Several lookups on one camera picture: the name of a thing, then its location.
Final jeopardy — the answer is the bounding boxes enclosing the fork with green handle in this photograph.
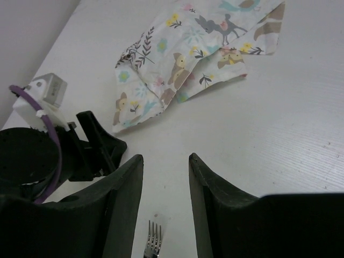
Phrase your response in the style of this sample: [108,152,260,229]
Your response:
[144,220,162,258]

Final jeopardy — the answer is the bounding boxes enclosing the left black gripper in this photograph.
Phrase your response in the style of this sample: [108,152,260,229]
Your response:
[1,111,127,199]

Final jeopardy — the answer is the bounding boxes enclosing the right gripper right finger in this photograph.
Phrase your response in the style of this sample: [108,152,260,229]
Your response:
[189,154,343,257]

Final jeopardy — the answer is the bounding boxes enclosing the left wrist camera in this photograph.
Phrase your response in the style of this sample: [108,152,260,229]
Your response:
[12,73,68,132]

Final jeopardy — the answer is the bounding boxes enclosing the patterned cloth placemat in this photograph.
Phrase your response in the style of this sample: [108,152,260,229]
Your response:
[112,1,285,133]

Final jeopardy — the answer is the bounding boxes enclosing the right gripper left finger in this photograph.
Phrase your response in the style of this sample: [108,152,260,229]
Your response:
[1,154,144,257]

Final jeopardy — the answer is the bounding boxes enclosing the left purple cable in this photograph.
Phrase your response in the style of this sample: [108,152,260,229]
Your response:
[8,84,63,205]

